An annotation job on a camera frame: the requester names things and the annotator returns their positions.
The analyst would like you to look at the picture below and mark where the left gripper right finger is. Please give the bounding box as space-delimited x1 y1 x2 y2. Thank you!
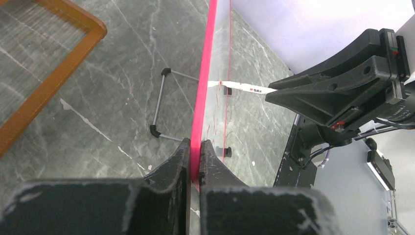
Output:
199 140 337 235

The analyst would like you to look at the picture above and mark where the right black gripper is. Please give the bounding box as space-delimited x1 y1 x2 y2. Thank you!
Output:
265 28 415 127

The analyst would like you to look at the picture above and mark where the pink-framed whiteboard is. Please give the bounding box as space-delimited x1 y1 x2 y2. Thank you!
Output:
190 0 231 189

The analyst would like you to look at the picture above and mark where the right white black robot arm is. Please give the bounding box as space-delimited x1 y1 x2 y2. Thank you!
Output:
265 28 415 167

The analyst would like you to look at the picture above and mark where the wooden three-tier shelf rack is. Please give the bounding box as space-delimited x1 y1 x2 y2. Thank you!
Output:
0 0 107 154

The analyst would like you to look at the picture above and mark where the wire whiteboard stand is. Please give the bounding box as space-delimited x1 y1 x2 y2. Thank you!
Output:
149 68 233 158

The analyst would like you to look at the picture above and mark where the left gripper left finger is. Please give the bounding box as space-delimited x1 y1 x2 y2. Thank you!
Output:
0 139 190 235

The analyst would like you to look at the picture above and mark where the white red whiteboard marker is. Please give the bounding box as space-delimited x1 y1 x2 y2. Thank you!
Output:
207 81 277 95

